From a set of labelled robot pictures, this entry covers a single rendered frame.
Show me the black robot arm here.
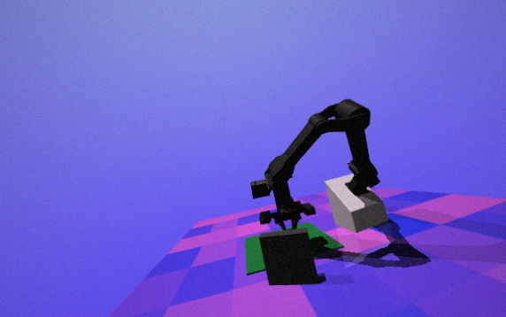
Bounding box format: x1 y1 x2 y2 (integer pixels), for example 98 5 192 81
250 98 380 220

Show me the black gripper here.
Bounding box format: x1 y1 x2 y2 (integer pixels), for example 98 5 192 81
259 192 316 230

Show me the green circuit board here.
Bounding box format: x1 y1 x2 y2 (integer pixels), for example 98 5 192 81
244 222 344 275

